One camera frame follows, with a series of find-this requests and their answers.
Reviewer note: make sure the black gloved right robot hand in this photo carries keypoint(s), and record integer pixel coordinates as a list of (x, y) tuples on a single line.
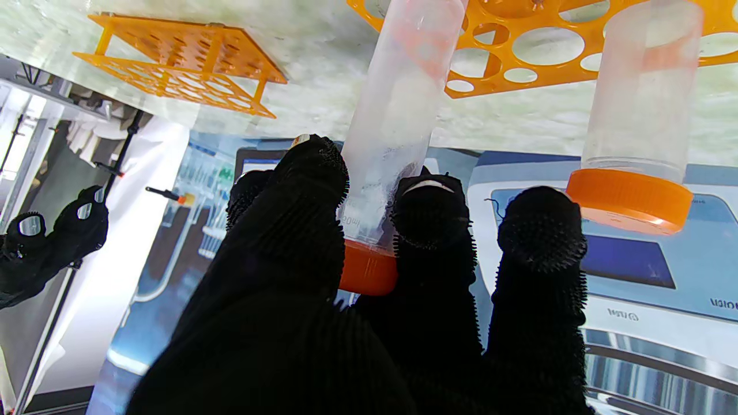
[(52, 242)]

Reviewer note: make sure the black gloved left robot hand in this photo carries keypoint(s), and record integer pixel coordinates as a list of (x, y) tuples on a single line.
[(323, 300)]

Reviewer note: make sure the clear plastic test tube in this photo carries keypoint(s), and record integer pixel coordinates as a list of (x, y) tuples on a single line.
[(640, 86), (398, 115)]

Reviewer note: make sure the empty orange test tube rack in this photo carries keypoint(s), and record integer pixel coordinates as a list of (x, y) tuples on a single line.
[(548, 63)]

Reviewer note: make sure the printed laboratory backdrop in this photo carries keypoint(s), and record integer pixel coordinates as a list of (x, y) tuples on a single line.
[(663, 276)]

